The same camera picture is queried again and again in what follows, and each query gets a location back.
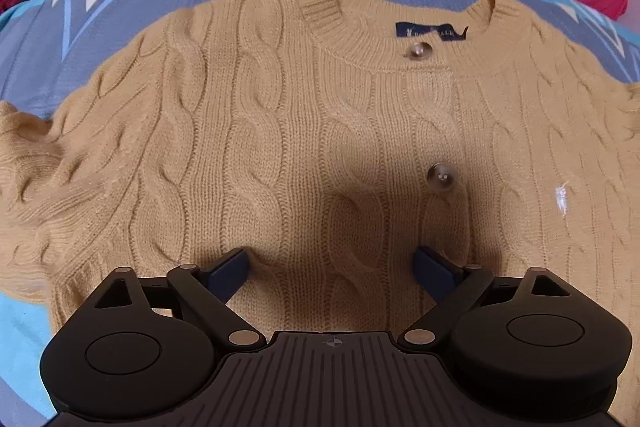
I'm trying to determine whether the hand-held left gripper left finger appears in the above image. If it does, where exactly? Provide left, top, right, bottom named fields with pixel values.
left=93, top=248, right=267, bottom=349

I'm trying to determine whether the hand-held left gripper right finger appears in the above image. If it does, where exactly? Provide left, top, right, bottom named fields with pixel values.
left=397, top=246, right=567, bottom=350

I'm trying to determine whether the tan cable knit cardigan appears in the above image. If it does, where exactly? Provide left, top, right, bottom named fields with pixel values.
left=0, top=0, right=640, bottom=334

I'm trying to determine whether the blue grey patterned bedsheet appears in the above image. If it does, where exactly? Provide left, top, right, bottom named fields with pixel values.
left=0, top=0, right=640, bottom=427

